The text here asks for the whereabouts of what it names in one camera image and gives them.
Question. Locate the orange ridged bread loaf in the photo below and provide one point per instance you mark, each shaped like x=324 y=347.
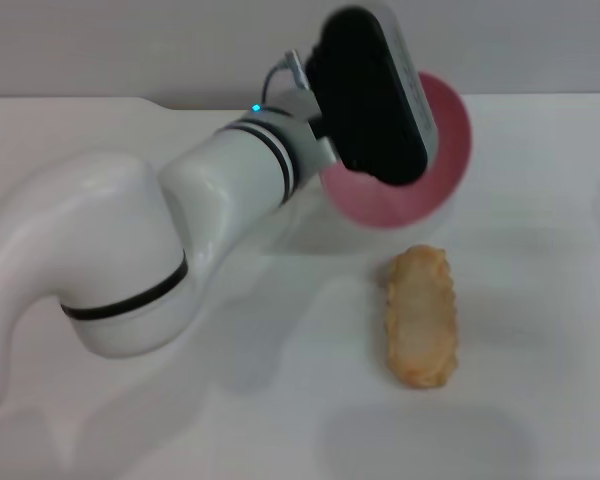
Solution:
x=420 y=320

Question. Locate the pink plastic bowl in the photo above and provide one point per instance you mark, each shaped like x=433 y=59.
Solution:
x=450 y=150

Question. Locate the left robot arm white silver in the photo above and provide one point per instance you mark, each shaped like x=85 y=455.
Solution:
x=105 y=225

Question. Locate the left silver camera bracket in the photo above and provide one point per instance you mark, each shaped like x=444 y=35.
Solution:
x=322 y=150

